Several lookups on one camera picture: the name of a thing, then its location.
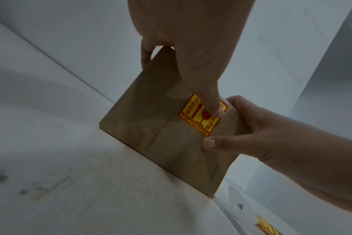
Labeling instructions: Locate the person's right forearm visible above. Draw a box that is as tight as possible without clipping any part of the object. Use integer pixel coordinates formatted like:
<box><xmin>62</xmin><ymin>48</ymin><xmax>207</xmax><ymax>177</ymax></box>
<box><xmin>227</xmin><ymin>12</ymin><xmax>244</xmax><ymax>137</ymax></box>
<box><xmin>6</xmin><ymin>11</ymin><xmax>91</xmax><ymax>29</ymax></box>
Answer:
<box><xmin>305</xmin><ymin>127</ymin><xmax>352</xmax><ymax>216</ymax></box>

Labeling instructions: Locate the person's left hand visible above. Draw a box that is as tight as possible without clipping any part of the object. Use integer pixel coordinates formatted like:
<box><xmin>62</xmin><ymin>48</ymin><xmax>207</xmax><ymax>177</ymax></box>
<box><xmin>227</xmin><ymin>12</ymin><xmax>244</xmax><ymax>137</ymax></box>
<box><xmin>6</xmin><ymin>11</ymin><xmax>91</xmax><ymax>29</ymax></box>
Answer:
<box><xmin>128</xmin><ymin>0</ymin><xmax>254</xmax><ymax>119</ymax></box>

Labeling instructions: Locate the white sheet with yellow print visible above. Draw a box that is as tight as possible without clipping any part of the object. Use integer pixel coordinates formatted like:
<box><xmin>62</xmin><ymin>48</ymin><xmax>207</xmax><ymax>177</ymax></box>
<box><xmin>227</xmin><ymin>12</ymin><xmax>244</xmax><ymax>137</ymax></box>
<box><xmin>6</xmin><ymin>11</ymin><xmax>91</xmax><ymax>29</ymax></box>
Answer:
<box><xmin>213</xmin><ymin>178</ymin><xmax>291</xmax><ymax>235</ymax></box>

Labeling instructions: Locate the person's right hand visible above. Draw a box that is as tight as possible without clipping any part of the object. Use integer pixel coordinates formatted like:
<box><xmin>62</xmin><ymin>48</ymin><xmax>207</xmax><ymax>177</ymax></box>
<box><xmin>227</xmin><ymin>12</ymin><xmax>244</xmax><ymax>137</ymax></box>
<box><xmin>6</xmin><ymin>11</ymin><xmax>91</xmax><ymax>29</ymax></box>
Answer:
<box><xmin>202</xmin><ymin>95</ymin><xmax>325</xmax><ymax>166</ymax></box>

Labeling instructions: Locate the yellow and red sticker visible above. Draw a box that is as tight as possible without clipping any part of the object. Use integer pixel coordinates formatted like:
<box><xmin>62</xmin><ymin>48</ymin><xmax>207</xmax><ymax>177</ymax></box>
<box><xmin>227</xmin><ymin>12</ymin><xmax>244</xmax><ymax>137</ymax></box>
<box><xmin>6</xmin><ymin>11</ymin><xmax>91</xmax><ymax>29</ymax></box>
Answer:
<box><xmin>178</xmin><ymin>93</ymin><xmax>229</xmax><ymax>138</ymax></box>

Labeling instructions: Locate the brown paper bag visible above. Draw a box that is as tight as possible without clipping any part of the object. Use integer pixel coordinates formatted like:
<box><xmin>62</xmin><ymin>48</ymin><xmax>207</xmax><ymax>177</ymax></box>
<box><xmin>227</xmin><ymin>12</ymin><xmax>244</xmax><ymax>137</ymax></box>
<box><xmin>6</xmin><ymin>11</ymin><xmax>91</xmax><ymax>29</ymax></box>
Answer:
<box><xmin>99</xmin><ymin>45</ymin><xmax>251</xmax><ymax>198</ymax></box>

